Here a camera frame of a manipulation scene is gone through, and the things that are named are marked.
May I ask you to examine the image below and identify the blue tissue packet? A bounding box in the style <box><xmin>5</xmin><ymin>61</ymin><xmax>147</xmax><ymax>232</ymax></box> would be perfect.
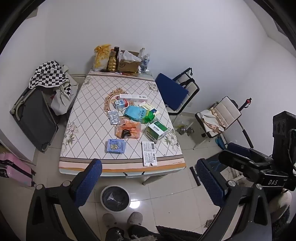
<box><xmin>105</xmin><ymin>138</ymin><xmax>127</xmax><ymax>154</ymax></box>

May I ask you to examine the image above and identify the black frame chair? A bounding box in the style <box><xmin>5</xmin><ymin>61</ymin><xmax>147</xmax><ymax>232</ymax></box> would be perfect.
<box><xmin>166</xmin><ymin>67</ymin><xmax>201</xmax><ymax>116</ymax></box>

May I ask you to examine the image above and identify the beige cloth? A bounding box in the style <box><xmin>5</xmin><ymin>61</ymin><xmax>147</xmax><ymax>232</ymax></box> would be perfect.
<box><xmin>200</xmin><ymin>109</ymin><xmax>225</xmax><ymax>133</ymax></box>

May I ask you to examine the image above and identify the yellow snack bag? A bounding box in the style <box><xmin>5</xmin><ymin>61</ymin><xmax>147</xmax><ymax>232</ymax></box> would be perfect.
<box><xmin>94</xmin><ymin>44</ymin><xmax>112</xmax><ymax>72</ymax></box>

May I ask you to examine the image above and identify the blue seat cushion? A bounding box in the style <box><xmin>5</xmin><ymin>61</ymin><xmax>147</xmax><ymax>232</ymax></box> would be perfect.
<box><xmin>155</xmin><ymin>73</ymin><xmax>189</xmax><ymax>112</ymax></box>

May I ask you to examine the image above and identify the silver blister pack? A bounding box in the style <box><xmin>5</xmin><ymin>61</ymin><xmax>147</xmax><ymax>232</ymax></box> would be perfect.
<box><xmin>107</xmin><ymin>110</ymin><xmax>121</xmax><ymax>126</ymax></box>

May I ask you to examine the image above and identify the pink suitcase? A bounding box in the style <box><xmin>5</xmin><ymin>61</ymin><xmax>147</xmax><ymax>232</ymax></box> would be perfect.
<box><xmin>0</xmin><ymin>152</ymin><xmax>36</xmax><ymax>187</ymax></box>

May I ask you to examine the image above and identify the black white checkered cloth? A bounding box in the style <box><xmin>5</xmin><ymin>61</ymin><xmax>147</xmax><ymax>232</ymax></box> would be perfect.
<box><xmin>29</xmin><ymin>60</ymin><xmax>71</xmax><ymax>99</ymax></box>

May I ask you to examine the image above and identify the orange plastic bag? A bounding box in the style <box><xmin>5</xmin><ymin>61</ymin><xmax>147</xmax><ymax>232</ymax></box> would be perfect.
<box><xmin>115</xmin><ymin>119</ymin><xmax>142</xmax><ymax>140</ymax></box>

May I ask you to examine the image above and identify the white crumpled paper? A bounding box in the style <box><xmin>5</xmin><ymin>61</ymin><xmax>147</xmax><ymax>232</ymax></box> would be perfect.
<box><xmin>121</xmin><ymin>50</ymin><xmax>140</xmax><ymax>62</ymax></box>

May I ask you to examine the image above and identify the black pole with red knob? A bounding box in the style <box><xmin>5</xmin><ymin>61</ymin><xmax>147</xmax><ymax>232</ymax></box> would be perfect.
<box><xmin>238</xmin><ymin>98</ymin><xmax>253</xmax><ymax>112</ymax></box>

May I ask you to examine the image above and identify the dark fuzzy garment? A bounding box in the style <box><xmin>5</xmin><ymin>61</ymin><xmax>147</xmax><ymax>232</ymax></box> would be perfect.
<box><xmin>156</xmin><ymin>225</ymin><xmax>202</xmax><ymax>241</ymax></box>

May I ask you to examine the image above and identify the dark grey suitcase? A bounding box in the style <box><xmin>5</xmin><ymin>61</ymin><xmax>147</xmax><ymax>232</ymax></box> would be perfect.
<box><xmin>10</xmin><ymin>88</ymin><xmax>59</xmax><ymax>153</ymax></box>

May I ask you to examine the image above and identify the white bin with dark bag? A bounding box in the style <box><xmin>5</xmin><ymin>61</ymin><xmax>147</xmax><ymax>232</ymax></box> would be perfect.
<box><xmin>101</xmin><ymin>185</ymin><xmax>130</xmax><ymax>212</ymax></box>

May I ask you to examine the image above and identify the table with patterned cloth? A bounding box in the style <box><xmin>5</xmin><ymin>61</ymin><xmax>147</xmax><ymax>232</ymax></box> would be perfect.
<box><xmin>58</xmin><ymin>70</ymin><xmax>187</xmax><ymax>174</ymax></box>

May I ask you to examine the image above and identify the beige padded chair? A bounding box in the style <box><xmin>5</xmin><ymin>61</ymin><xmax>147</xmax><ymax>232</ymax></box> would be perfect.
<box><xmin>195</xmin><ymin>96</ymin><xmax>255</xmax><ymax>150</ymax></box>

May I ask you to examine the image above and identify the small blue red box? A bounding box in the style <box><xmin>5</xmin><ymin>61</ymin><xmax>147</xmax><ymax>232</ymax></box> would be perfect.
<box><xmin>113</xmin><ymin>99</ymin><xmax>128</xmax><ymax>110</ymax></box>

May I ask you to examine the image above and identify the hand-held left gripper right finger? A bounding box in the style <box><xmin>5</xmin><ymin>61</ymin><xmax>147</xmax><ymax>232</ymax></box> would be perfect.
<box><xmin>196</xmin><ymin>159</ymin><xmax>271</xmax><ymax>241</ymax></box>

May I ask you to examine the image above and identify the grey slipper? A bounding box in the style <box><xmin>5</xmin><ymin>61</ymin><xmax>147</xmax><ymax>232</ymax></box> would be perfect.
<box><xmin>103</xmin><ymin>213</ymin><xmax>118</xmax><ymax>229</ymax></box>
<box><xmin>127</xmin><ymin>212</ymin><xmax>143</xmax><ymax>226</ymax></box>

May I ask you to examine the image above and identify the long white pink box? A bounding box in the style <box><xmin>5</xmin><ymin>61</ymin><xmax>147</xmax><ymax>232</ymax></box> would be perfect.
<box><xmin>119</xmin><ymin>94</ymin><xmax>148</xmax><ymax>103</ymax></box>

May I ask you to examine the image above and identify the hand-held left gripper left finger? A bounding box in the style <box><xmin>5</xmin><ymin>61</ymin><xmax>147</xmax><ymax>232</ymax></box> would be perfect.
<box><xmin>26</xmin><ymin>159</ymin><xmax>103</xmax><ymax>241</ymax></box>

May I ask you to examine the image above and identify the blue plastic object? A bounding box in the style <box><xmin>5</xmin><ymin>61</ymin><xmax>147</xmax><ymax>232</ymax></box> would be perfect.
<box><xmin>215</xmin><ymin>136</ymin><xmax>228</xmax><ymax>149</ymax></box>

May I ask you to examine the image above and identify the flat white labelled box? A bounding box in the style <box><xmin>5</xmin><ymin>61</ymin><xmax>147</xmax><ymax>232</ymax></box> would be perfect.
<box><xmin>141</xmin><ymin>141</ymin><xmax>158</xmax><ymax>167</ymax></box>

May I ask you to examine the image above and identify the metal dumbbell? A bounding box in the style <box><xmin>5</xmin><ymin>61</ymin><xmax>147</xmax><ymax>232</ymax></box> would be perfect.
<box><xmin>177</xmin><ymin>125</ymin><xmax>195</xmax><ymax>136</ymax></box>

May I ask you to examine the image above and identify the person's right leg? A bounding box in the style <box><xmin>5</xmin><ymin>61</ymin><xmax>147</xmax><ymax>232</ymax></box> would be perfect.
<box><xmin>128</xmin><ymin>224</ymin><xmax>158</xmax><ymax>241</ymax></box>

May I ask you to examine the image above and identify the cream medicine box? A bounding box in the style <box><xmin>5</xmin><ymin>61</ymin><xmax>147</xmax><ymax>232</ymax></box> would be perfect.
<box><xmin>139</xmin><ymin>102</ymin><xmax>161</xmax><ymax>117</ymax></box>

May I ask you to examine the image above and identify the brown cardboard box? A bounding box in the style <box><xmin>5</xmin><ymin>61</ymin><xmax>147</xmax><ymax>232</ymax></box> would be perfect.
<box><xmin>117</xmin><ymin>50</ymin><xmax>142</xmax><ymax>74</ymax></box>

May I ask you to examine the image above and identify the blue label water bottle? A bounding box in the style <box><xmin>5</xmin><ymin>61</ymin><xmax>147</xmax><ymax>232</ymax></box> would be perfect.
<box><xmin>141</xmin><ymin>54</ymin><xmax>151</xmax><ymax>73</ymax></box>

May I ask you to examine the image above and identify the white tote bag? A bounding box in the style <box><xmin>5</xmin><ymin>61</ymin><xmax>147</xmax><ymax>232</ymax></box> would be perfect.
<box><xmin>50</xmin><ymin>66</ymin><xmax>79</xmax><ymax>116</ymax></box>

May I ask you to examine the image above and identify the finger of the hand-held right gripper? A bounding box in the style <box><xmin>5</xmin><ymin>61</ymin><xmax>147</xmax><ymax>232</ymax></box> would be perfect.
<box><xmin>218</xmin><ymin>150</ymin><xmax>274</xmax><ymax>172</ymax></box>
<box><xmin>228</xmin><ymin>142</ymin><xmax>273</xmax><ymax>163</ymax></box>

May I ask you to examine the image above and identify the blue green plastic bag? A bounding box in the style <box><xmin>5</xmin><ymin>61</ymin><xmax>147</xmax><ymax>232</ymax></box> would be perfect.
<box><xmin>123</xmin><ymin>105</ymin><xmax>155</xmax><ymax>123</ymax></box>

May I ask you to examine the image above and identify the green white box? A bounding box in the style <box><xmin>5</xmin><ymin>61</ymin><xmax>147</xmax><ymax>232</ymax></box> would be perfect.
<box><xmin>145</xmin><ymin>120</ymin><xmax>169</xmax><ymax>143</ymax></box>

